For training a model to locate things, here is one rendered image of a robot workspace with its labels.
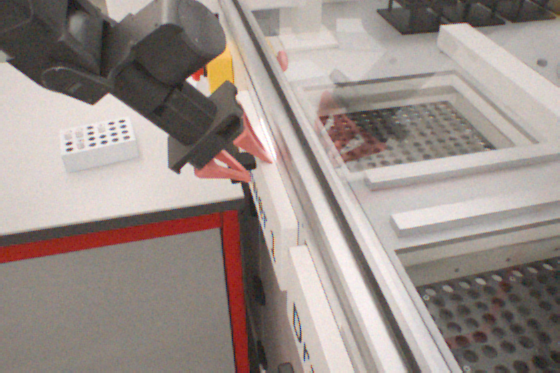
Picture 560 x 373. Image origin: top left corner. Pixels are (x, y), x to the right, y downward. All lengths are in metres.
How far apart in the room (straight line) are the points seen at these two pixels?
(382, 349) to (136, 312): 0.71
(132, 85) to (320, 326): 0.27
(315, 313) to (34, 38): 0.31
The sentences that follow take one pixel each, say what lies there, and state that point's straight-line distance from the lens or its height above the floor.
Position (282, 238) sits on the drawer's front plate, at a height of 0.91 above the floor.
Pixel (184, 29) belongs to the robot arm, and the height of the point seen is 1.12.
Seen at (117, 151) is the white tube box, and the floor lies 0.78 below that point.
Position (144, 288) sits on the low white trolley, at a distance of 0.94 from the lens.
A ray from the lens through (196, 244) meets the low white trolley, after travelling 0.86.
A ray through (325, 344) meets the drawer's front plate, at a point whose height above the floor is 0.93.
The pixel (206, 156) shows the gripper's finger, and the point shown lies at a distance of 0.52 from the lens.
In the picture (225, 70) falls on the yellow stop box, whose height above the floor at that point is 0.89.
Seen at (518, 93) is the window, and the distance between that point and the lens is 0.19.
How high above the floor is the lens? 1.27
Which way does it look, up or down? 37 degrees down
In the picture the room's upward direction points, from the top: straight up
